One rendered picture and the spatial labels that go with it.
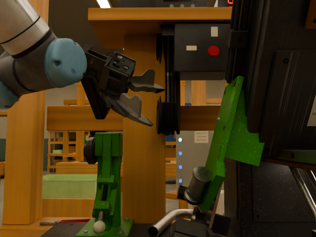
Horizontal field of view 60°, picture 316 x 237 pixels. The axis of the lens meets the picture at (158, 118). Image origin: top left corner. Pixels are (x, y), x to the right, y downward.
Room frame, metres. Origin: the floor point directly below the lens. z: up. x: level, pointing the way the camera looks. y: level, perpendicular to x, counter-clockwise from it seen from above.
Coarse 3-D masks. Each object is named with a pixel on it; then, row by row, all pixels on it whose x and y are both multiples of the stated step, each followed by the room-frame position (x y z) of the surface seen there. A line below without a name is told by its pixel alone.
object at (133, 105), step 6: (120, 96) 0.58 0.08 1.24; (126, 96) 0.57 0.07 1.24; (132, 96) 0.56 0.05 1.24; (138, 96) 0.54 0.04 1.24; (120, 102) 0.58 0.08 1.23; (126, 102) 0.57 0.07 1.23; (132, 102) 0.56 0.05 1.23; (138, 102) 0.55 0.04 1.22; (126, 108) 0.57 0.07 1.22; (132, 108) 0.57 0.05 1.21; (138, 108) 0.56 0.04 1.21; (132, 114) 0.57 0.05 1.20; (138, 114) 0.56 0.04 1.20; (138, 120) 0.57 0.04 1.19; (144, 120) 0.57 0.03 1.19
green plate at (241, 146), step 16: (240, 80) 0.52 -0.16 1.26; (224, 96) 0.61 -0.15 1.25; (240, 96) 0.53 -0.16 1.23; (224, 112) 0.56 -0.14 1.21; (240, 112) 0.53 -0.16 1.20; (224, 128) 0.53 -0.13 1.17; (240, 128) 0.53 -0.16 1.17; (224, 144) 0.52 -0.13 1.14; (240, 144) 0.53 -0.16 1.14; (256, 144) 0.53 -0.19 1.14; (208, 160) 0.61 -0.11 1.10; (240, 160) 0.53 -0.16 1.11; (256, 160) 0.53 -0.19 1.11
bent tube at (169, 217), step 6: (174, 210) 0.88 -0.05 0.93; (180, 210) 0.89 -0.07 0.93; (186, 210) 0.90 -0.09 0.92; (192, 210) 0.91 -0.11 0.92; (168, 216) 0.82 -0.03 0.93; (174, 216) 0.86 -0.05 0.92; (180, 216) 0.88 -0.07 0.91; (186, 216) 0.90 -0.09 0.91; (156, 222) 0.75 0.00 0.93; (162, 222) 0.76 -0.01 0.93; (168, 222) 0.80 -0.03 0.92; (150, 228) 0.74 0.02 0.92; (156, 228) 0.72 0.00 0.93; (162, 228) 0.75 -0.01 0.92; (150, 234) 0.73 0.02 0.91; (156, 234) 0.74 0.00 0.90
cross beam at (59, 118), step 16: (48, 112) 0.99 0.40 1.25; (64, 112) 0.99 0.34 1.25; (80, 112) 0.99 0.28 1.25; (112, 112) 0.99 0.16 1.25; (192, 112) 0.98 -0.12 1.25; (208, 112) 0.98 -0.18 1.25; (48, 128) 0.99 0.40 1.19; (64, 128) 0.99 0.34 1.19; (80, 128) 0.99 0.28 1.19; (96, 128) 0.99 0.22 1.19; (112, 128) 0.99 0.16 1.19; (192, 128) 0.98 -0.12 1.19; (208, 128) 0.98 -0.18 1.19
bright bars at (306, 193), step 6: (294, 168) 0.52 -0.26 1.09; (294, 174) 0.52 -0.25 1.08; (306, 174) 0.52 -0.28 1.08; (312, 174) 0.51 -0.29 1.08; (300, 180) 0.50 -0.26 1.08; (312, 180) 0.50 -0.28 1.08; (300, 186) 0.50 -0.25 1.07; (312, 186) 0.50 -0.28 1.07; (306, 192) 0.48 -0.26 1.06; (306, 198) 0.48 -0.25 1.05; (312, 198) 0.48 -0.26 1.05; (312, 204) 0.47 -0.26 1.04; (312, 210) 0.46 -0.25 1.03; (312, 234) 0.44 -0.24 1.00
